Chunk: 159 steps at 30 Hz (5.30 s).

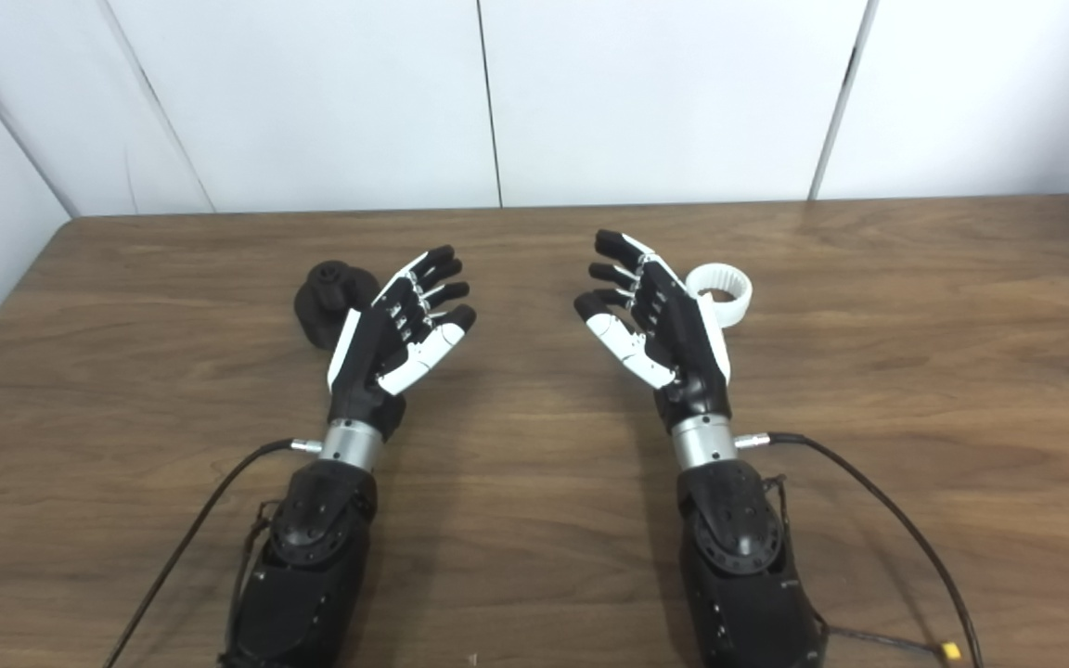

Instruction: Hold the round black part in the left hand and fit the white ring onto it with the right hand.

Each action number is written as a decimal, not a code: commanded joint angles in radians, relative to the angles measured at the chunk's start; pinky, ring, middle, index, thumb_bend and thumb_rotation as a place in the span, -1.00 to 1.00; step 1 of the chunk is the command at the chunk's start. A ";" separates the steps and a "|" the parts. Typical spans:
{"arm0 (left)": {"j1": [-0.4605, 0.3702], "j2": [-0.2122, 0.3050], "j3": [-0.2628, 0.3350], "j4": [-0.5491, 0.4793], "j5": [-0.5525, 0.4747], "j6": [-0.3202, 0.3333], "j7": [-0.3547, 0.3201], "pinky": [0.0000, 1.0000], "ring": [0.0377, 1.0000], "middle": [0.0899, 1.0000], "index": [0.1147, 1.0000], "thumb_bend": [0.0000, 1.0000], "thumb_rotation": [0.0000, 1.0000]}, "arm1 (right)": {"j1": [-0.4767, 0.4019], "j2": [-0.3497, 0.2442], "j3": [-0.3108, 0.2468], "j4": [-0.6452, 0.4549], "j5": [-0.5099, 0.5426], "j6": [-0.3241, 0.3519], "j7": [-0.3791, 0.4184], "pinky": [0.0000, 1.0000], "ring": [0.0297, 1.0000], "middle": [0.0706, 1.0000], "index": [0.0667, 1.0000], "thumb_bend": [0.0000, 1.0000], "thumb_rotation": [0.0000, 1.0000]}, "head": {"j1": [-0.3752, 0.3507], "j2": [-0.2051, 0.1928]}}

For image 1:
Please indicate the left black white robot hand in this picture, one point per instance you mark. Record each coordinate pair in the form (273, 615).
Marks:
(377, 357)

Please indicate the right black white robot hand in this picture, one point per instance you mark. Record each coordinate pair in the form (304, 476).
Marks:
(683, 348)

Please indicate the round black plastic part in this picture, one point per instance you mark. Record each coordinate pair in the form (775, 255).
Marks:
(323, 301)

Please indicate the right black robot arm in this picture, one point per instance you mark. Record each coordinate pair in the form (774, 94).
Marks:
(739, 566)

